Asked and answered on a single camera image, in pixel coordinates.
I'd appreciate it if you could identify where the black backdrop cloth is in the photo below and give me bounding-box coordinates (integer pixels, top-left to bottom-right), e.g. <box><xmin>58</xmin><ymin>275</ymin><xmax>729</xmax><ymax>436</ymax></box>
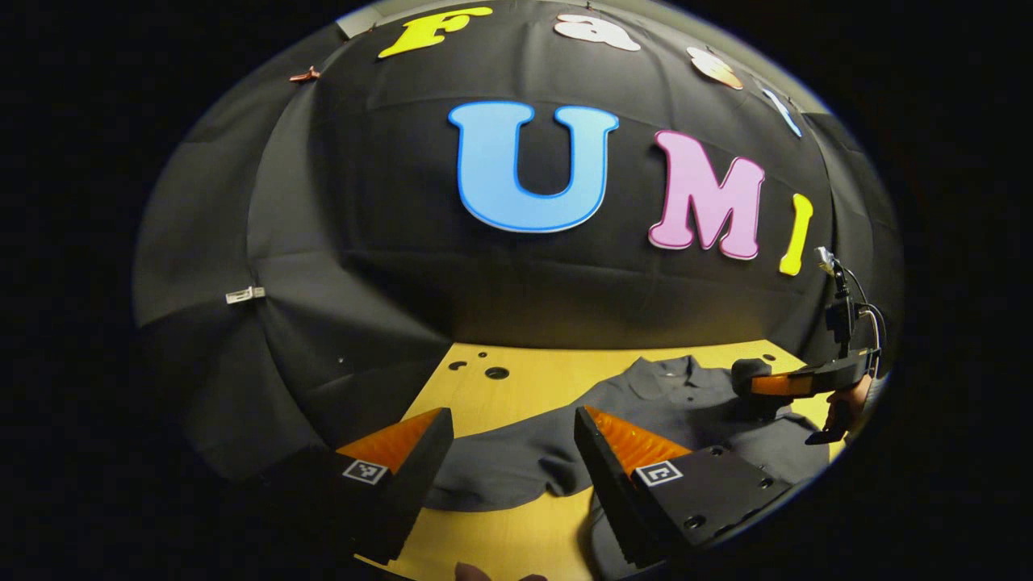
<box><xmin>133</xmin><ymin>0</ymin><xmax>905</xmax><ymax>485</ymax></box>

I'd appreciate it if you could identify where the grey collared shirt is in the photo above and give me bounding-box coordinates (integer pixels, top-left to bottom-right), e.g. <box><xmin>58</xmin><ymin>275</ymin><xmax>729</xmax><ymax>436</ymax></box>
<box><xmin>428</xmin><ymin>355</ymin><xmax>832</xmax><ymax>581</ymax></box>

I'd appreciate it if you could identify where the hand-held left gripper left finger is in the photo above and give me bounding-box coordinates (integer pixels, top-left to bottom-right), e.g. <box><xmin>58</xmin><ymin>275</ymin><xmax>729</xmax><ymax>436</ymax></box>
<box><xmin>266</xmin><ymin>408</ymin><xmax>454</xmax><ymax>566</ymax></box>

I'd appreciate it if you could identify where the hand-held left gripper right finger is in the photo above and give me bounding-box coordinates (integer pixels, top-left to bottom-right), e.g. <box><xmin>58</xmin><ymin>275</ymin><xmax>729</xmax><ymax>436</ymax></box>
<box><xmin>575</xmin><ymin>406</ymin><xmax>796</xmax><ymax>570</ymax></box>

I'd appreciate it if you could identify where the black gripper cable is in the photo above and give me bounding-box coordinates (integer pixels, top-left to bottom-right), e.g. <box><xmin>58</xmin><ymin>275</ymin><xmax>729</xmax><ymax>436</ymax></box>
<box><xmin>854</xmin><ymin>303</ymin><xmax>889</xmax><ymax>378</ymax></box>

